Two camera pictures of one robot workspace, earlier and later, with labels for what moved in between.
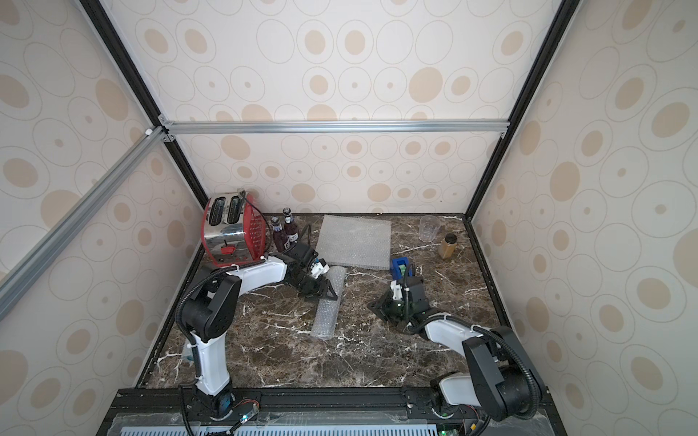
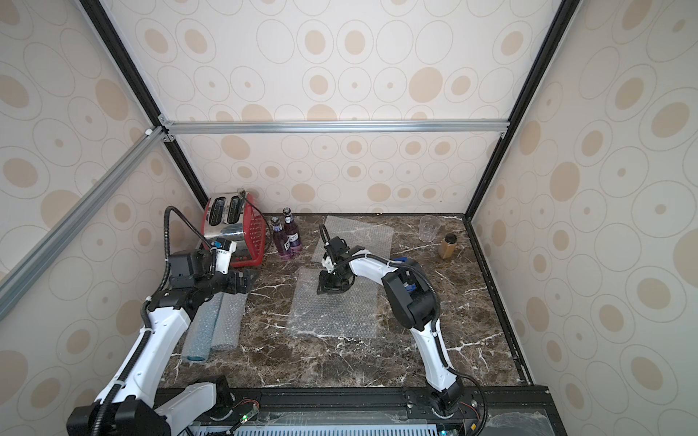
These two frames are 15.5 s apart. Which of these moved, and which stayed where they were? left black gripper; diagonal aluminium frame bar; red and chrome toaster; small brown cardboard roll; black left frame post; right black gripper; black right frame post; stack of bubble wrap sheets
Moved: right black gripper; left black gripper
Stayed: diagonal aluminium frame bar; black right frame post; stack of bubble wrap sheets; red and chrome toaster; small brown cardboard roll; black left frame post
